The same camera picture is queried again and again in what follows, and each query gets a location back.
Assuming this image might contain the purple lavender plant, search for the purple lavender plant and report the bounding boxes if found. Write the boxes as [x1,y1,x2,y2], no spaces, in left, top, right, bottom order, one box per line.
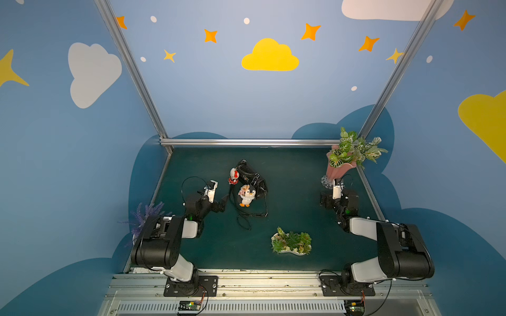
[119,202,165,245]

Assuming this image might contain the green circuit board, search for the green circuit board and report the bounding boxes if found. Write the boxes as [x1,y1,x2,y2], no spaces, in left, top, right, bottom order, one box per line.
[177,301,202,313]
[344,300,365,316]

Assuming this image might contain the left green circuit board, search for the left green circuit board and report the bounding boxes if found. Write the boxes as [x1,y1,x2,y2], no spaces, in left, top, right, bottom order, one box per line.
[177,301,202,313]

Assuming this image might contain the aluminium post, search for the aluminium post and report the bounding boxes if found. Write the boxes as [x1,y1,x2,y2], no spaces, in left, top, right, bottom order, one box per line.
[94,0,173,156]
[358,0,444,138]

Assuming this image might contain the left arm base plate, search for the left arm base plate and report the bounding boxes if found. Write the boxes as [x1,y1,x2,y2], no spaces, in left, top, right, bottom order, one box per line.
[163,275,219,297]

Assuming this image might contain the aluminium right post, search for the aluminium right post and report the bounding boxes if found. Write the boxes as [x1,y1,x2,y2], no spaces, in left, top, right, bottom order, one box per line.
[358,0,444,138]

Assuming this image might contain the right green circuit board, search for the right green circuit board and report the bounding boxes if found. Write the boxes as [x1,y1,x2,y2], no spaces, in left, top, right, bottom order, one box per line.
[344,300,365,316]

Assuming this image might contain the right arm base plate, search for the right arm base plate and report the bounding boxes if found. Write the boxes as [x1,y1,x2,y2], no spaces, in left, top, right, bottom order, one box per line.
[318,274,376,297]

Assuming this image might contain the white kitty plush charm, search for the white kitty plush charm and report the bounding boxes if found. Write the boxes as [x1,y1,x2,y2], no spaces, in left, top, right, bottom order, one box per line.
[228,168,240,185]

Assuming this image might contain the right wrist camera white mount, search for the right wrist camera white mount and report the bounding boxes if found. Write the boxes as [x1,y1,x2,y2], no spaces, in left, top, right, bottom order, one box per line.
[332,179,344,200]

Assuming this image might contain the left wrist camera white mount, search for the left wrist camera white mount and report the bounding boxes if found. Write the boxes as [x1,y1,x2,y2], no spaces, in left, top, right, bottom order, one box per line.
[204,180,218,204]

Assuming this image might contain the front aluminium rail bench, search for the front aluminium rail bench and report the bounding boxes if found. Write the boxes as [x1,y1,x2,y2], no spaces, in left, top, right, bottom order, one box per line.
[98,269,441,315]

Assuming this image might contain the succulent plants white tray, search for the succulent plants white tray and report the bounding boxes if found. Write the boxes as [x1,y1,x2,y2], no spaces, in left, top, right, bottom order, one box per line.
[271,227,312,256]

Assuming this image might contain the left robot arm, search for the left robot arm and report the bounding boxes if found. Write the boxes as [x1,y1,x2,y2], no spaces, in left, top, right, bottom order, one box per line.
[130,192,229,298]

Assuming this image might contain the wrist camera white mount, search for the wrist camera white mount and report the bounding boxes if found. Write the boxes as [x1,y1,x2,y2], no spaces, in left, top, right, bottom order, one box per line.
[204,180,218,204]
[332,179,344,200]

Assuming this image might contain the aluminium back rail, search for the aluminium back rail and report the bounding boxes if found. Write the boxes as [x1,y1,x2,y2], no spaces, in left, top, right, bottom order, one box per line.
[160,138,340,147]

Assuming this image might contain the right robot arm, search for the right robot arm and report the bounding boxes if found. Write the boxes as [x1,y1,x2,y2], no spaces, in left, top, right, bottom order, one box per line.
[320,189,435,296]

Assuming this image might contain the penguin plush charm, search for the penguin plush charm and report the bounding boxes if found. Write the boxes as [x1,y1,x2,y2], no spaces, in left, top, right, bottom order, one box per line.
[238,184,256,208]

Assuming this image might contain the aluminium left post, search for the aluminium left post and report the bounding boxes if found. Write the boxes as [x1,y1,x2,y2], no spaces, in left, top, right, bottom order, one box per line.
[94,0,173,156]

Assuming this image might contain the pink vase with plant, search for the pink vase with plant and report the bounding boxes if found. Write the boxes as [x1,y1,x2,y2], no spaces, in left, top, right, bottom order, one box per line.
[322,127,388,189]

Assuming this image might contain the black leather handbag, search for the black leather handbag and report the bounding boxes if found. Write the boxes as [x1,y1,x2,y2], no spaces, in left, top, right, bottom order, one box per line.
[235,159,268,199]

